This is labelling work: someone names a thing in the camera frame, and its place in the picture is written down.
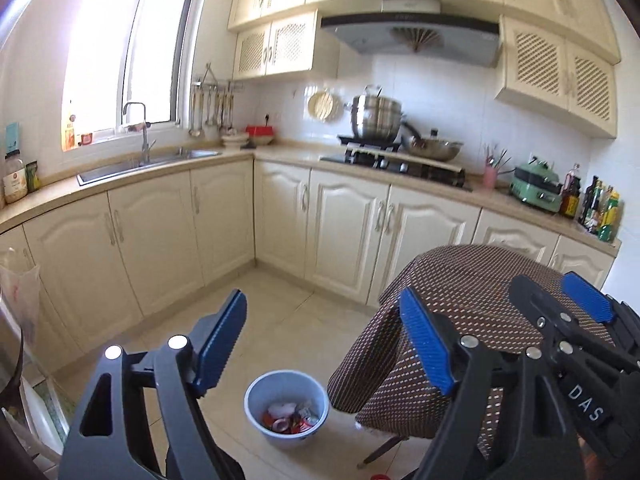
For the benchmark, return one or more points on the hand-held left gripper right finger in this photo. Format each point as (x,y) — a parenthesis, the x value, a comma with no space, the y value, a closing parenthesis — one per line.
(425,340)

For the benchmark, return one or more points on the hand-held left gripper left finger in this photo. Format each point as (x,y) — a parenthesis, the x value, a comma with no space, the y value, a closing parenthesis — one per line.
(222,340)

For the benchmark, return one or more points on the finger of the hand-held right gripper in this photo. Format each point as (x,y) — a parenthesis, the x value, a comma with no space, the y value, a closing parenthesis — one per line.
(587,296)
(550,320)

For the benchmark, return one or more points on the light blue plastic bin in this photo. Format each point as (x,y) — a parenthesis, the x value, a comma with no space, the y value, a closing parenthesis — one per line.
(260,390)

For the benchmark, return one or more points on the crushed red drink can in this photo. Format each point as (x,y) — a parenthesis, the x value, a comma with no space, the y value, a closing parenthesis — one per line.
(285,425)

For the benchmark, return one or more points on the brown dotted tablecloth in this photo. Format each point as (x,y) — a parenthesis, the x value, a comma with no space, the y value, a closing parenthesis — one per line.
(450,280)

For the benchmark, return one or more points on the green yellow bottle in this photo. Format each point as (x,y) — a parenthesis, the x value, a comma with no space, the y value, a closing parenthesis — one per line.
(610,217)

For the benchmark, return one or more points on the large cooking oil bottle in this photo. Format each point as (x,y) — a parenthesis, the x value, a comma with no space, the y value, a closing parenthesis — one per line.
(571,197)

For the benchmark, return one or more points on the wooden table leg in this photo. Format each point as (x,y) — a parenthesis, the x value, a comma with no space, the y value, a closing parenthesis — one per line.
(382,452)

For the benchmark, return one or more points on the green electric cooker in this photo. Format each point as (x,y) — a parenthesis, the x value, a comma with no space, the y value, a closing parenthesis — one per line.
(535,187)

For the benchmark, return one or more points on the pink utensil holder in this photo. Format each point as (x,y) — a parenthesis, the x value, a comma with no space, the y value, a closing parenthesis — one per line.
(490,177)

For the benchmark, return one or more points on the black gas stove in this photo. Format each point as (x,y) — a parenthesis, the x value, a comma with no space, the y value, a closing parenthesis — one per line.
(400,170)

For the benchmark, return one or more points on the wooden board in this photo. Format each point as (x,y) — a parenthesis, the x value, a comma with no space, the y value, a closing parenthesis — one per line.
(430,164)

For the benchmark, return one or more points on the green patterned mat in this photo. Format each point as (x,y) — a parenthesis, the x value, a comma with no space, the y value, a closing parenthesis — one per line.
(50,410)

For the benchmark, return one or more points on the steel wok with lid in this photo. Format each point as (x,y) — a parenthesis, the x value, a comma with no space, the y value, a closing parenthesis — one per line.
(435,149)

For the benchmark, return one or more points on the steel sink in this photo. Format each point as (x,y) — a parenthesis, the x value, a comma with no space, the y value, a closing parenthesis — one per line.
(150,162)

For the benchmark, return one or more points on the black induction cooker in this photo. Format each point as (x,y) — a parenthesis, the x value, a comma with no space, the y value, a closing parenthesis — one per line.
(367,142)

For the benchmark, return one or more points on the clear hanging plastic bag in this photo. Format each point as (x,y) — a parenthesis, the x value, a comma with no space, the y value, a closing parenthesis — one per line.
(20,295)

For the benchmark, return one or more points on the red box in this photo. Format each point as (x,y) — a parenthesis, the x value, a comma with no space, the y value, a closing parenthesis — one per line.
(260,130)

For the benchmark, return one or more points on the large cream lattice cabinet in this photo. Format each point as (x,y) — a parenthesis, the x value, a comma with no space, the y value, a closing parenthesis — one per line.
(555,75)

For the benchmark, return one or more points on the row of hanging utensils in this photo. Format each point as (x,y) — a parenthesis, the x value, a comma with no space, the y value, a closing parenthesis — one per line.
(210,110)

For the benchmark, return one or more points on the steel steamer pot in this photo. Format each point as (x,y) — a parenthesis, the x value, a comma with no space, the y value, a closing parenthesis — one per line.
(375,115)

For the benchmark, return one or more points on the small green packet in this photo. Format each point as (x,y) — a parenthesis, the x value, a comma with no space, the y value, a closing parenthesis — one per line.
(32,177)

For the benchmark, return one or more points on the cream round perforated tray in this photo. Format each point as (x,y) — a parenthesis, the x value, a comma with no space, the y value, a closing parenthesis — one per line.
(321,104)

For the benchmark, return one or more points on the glass jar with label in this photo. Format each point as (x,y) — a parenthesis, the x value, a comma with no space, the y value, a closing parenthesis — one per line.
(15,182)

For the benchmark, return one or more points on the small cream lattice cabinet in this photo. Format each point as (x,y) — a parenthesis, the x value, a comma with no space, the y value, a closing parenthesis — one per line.
(285,45)

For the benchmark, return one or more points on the sliding window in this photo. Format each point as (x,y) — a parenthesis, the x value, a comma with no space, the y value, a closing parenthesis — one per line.
(130,45)

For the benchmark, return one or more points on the grey range hood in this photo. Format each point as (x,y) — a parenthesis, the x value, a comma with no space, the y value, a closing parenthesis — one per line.
(410,30)

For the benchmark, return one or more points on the metal wall utensil rack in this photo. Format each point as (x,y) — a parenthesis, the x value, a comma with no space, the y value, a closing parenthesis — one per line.
(217,82)

